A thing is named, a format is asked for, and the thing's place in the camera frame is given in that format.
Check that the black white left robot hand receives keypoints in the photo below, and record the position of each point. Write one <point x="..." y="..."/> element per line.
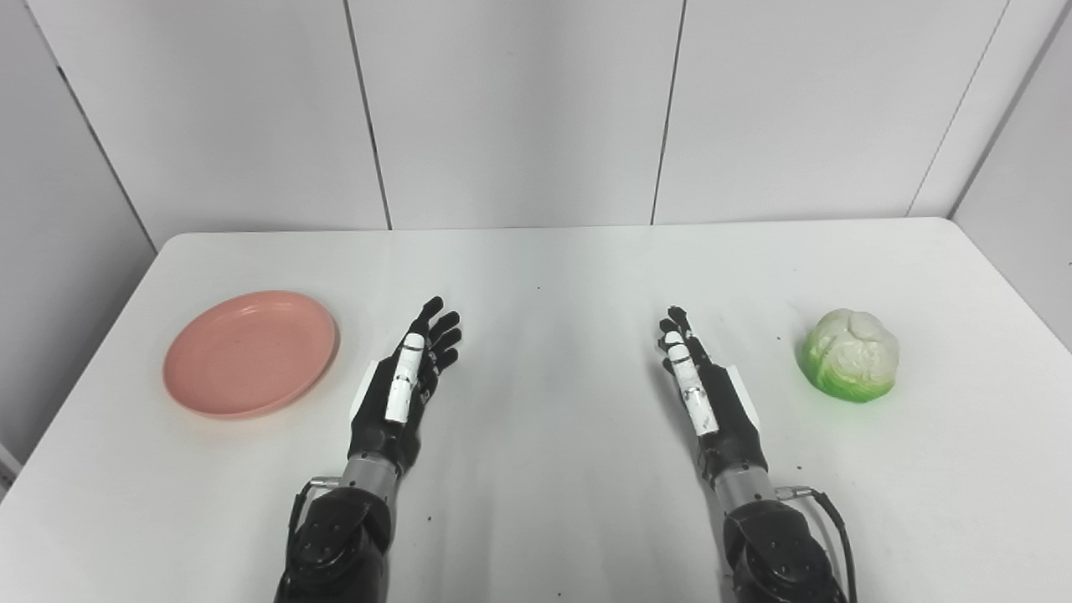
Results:
<point x="381" y="419"/>

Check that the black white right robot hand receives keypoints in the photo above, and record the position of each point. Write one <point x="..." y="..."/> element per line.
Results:
<point x="730" y="423"/>

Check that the green white toy cabbage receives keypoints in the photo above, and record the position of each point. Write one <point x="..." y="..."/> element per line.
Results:
<point x="850" y="356"/>

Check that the pink round plate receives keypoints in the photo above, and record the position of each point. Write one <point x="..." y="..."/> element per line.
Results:
<point x="249" y="356"/>

